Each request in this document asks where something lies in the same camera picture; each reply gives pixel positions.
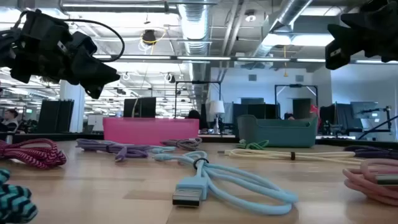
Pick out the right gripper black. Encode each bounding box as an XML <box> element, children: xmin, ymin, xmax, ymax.
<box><xmin>325</xmin><ymin>0</ymin><xmax>398</xmax><ymax>70</ymax></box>

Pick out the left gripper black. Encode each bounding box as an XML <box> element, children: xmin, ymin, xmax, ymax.
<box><xmin>9</xmin><ymin>9</ymin><xmax>121</xmax><ymax>100</ymax></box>

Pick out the maroon braided USB cable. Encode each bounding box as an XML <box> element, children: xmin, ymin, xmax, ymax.
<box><xmin>0</xmin><ymin>138</ymin><xmax>68</xmax><ymax>170</ymax></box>

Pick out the light blue USB cable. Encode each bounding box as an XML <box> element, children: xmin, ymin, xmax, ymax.
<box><xmin>149</xmin><ymin>145</ymin><xmax>177</xmax><ymax>155</ymax></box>
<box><xmin>152</xmin><ymin>150</ymin><xmax>299</xmax><ymax>217</ymax></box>

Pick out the dark purple USB cable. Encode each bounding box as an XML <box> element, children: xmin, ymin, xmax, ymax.
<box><xmin>343</xmin><ymin>145</ymin><xmax>398</xmax><ymax>160</ymax></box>

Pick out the grey braided USB cable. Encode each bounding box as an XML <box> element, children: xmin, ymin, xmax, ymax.
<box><xmin>160</xmin><ymin>138</ymin><xmax>203</xmax><ymax>152</ymax></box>

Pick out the cream USB cable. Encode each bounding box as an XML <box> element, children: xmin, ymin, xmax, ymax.
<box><xmin>217</xmin><ymin>148</ymin><xmax>363</xmax><ymax>166</ymax></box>

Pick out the dusty pink USB cable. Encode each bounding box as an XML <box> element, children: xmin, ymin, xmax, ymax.
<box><xmin>342</xmin><ymin>158</ymin><xmax>398</xmax><ymax>207</ymax></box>

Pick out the green braided USB cable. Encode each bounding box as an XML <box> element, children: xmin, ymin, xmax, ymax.
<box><xmin>236</xmin><ymin>139</ymin><xmax>270</xmax><ymax>151</ymax></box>

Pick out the teal braided USB cable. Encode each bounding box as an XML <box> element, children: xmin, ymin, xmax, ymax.
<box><xmin>0</xmin><ymin>167</ymin><xmax>39</xmax><ymax>224</ymax></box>

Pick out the grey monitor on arm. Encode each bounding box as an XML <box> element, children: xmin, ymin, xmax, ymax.
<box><xmin>350</xmin><ymin>101</ymin><xmax>379</xmax><ymax>119</ymax></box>

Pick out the black ceiling device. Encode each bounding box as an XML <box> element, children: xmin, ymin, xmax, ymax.
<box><xmin>141</xmin><ymin>29</ymin><xmax>157</xmax><ymax>46</ymax></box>

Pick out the black partition panel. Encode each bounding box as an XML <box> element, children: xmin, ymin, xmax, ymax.
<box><xmin>37</xmin><ymin>99</ymin><xmax>75</xmax><ymax>134</ymax></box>

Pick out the black monitor back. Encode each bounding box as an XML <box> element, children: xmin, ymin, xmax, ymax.
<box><xmin>123</xmin><ymin>97</ymin><xmax>157</xmax><ymax>118</ymax></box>

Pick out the red cloth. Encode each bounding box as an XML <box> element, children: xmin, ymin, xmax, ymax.
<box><xmin>309</xmin><ymin>104</ymin><xmax>321</xmax><ymax>125</ymax></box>

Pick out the pink red plastic bin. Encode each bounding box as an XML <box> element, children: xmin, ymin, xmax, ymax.
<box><xmin>103</xmin><ymin>117</ymin><xmax>200</xmax><ymax>146</ymax></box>

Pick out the teal plastic bin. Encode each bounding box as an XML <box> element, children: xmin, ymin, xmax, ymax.
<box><xmin>236</xmin><ymin>114</ymin><xmax>318</xmax><ymax>148</ymax></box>

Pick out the white shade desk lamp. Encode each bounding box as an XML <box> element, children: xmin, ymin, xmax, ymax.
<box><xmin>208</xmin><ymin>100</ymin><xmax>226</xmax><ymax>134</ymax></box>

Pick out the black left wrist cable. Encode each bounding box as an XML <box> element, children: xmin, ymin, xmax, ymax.
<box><xmin>12</xmin><ymin>11</ymin><xmax>126</xmax><ymax>63</ymax></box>

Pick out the silver ventilation duct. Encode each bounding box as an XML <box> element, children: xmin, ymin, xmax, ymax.
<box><xmin>177</xmin><ymin>0</ymin><xmax>213</xmax><ymax>103</ymax></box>
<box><xmin>248</xmin><ymin>0</ymin><xmax>313</xmax><ymax>58</ymax></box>

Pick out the black background station frame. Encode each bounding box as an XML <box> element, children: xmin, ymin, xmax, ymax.
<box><xmin>174</xmin><ymin>80</ymin><xmax>222</xmax><ymax>119</ymax></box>
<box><xmin>274</xmin><ymin>83</ymin><xmax>319</xmax><ymax>119</ymax></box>

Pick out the black aluminium table frame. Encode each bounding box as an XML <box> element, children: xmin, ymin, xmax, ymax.
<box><xmin>0</xmin><ymin>132</ymin><xmax>398</xmax><ymax>149</ymax></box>

